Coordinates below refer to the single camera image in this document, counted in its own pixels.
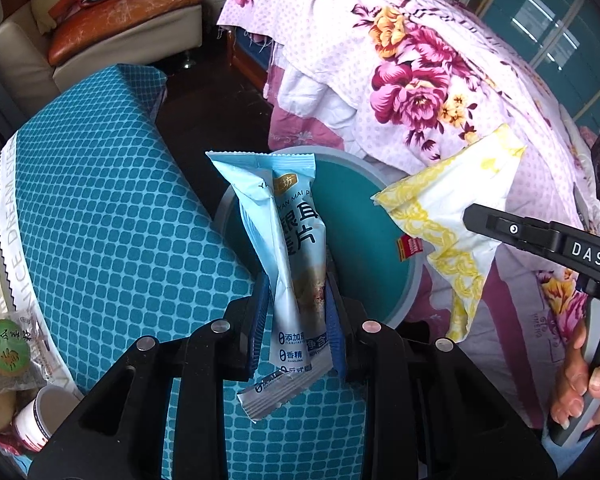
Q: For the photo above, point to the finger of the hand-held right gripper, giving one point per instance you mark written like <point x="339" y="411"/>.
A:
<point x="510" y="230"/>

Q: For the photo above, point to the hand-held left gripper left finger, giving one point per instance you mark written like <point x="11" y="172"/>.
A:
<point x="257" y="327"/>

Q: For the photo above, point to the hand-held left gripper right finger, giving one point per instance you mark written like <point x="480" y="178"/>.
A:
<point x="336" y="332"/>

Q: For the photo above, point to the yellow white snack packet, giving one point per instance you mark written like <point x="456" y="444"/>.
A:
<point x="445" y="195"/>

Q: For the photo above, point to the light blue snack packet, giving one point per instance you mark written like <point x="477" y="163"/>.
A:
<point x="290" y="260"/>

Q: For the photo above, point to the teal round bin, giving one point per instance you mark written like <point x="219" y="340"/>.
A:
<point x="355" y="220"/>

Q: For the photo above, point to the small white cup red band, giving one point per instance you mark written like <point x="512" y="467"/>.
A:
<point x="35" y="420"/>

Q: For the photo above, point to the person's right hand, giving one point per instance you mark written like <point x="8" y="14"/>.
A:
<point x="570" y="375"/>

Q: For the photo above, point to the teal patterned tablecloth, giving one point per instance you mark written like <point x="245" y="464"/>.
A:
<point x="105" y="220"/>

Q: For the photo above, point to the teal glass-door cabinet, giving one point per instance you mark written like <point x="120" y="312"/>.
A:
<point x="530" y="25"/>

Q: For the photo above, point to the white blanket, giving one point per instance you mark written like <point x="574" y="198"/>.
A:
<point x="320" y="100"/>

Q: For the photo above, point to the floral bedsheet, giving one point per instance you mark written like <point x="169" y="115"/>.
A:
<point x="380" y="20"/>

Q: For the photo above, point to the green label packet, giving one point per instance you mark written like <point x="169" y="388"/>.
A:
<point x="10" y="355"/>

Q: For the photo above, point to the orange seat cushion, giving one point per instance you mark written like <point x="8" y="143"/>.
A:
<point x="120" y="20"/>

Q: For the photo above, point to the cream leather sofa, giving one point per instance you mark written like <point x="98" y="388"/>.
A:
<point x="15" y="50"/>

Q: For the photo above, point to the wooden bed frame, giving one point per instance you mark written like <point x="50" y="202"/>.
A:
<point x="245" y="60"/>

